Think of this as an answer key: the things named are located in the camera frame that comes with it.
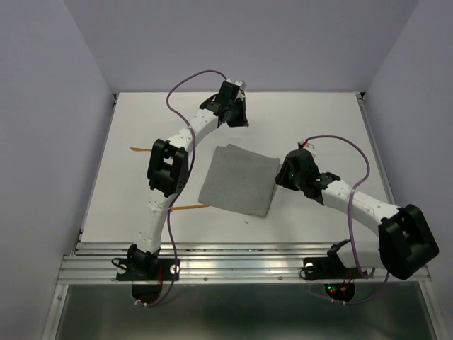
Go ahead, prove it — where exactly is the grey cloth napkin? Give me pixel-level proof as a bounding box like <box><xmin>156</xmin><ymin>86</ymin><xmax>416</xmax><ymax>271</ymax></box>
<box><xmin>198</xmin><ymin>144</ymin><xmax>280</xmax><ymax>217</ymax></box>

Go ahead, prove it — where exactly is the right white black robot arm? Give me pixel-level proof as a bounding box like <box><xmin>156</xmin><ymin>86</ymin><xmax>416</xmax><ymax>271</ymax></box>
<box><xmin>275</xmin><ymin>149</ymin><xmax>440</xmax><ymax>281</ymax></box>

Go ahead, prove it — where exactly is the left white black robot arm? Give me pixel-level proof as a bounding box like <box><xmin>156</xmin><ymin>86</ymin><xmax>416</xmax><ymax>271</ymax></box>
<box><xmin>133</xmin><ymin>79</ymin><xmax>248</xmax><ymax>254</ymax></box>

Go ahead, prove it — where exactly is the orange plastic knife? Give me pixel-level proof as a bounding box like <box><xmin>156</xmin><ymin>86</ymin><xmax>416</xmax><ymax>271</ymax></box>
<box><xmin>129</xmin><ymin>147</ymin><xmax>152</xmax><ymax>152</ymax></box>

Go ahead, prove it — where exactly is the orange plastic fork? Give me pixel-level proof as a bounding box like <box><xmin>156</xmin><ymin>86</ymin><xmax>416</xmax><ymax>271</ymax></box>
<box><xmin>169</xmin><ymin>204</ymin><xmax>209</xmax><ymax>211</ymax></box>

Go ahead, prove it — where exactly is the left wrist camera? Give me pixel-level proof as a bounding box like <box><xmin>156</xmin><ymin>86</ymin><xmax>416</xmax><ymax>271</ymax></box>
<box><xmin>234</xmin><ymin>81</ymin><xmax>246</xmax><ymax>98</ymax></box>

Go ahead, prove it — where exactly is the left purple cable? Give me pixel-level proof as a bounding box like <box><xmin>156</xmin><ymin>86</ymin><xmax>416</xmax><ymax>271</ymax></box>
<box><xmin>134</xmin><ymin>69</ymin><xmax>231</xmax><ymax>308</ymax></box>

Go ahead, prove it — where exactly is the purple cable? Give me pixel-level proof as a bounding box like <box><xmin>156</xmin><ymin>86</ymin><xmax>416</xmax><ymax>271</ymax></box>
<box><xmin>134</xmin><ymin>69</ymin><xmax>231</xmax><ymax>308</ymax></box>
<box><xmin>304</xmin><ymin>134</ymin><xmax>390</xmax><ymax>305</ymax></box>

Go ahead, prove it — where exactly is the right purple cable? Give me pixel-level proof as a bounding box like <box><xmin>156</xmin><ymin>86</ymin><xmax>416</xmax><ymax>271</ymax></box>
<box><xmin>304</xmin><ymin>134</ymin><xmax>390</xmax><ymax>305</ymax></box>

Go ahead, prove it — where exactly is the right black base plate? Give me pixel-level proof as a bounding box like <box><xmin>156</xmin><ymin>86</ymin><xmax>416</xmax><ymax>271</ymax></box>
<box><xmin>299</xmin><ymin>257</ymin><xmax>363</xmax><ymax>281</ymax></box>

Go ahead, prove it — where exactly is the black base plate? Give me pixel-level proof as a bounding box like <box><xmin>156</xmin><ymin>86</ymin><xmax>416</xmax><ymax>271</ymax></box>
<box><xmin>111</xmin><ymin>258</ymin><xmax>180</xmax><ymax>282</ymax></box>
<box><xmin>299</xmin><ymin>257</ymin><xmax>363</xmax><ymax>281</ymax></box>

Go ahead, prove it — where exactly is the aluminium rail frame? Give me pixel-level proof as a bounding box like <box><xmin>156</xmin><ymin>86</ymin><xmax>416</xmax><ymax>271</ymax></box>
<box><xmin>42</xmin><ymin>92</ymin><xmax>449</xmax><ymax>339</ymax></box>

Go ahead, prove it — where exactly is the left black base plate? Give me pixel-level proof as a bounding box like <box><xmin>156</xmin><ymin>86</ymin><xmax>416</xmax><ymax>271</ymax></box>
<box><xmin>111</xmin><ymin>258</ymin><xmax>180</xmax><ymax>282</ymax></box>

